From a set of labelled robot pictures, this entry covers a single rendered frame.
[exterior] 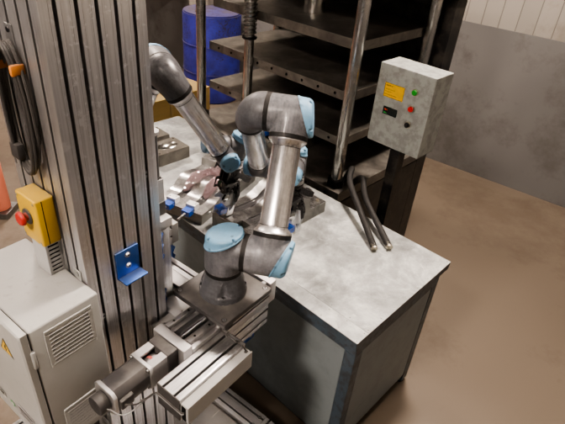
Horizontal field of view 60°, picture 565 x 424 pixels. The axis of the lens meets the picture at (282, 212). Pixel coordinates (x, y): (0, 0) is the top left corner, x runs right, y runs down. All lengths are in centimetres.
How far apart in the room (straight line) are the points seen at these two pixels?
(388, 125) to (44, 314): 181
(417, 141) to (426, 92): 24
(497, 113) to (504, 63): 43
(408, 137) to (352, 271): 76
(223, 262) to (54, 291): 45
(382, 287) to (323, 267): 25
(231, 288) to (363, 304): 64
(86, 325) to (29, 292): 16
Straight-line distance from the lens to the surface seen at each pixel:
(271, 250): 141
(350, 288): 202
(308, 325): 205
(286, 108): 143
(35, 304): 135
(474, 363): 307
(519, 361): 320
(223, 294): 154
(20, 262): 149
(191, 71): 576
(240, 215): 220
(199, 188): 241
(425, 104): 241
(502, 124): 480
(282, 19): 283
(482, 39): 471
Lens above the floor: 212
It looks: 33 degrees down
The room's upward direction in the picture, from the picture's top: 6 degrees clockwise
